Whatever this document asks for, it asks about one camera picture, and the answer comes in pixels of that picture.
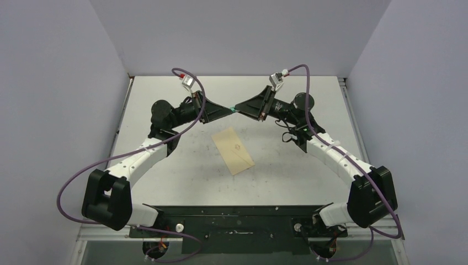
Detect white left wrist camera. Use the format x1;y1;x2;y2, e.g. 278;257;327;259
179;73;196;94

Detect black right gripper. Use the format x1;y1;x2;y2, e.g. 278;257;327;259
233;87;299;127

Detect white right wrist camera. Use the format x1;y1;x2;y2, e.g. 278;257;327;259
269;68;289;92

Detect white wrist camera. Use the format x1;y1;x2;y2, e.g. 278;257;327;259
269;68;289;92
179;73;196;94

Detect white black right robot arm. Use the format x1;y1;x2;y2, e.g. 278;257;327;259
235;86;397;236

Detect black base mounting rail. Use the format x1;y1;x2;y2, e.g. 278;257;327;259
129;205;348;259

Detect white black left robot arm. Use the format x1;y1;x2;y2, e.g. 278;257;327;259
82;91;233;238

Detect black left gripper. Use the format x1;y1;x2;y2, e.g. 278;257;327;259
170;92;233;130

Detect cream paper envelope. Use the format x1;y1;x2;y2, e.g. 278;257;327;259
211;127;255;176

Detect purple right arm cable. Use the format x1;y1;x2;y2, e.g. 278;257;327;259
286;64;403;262

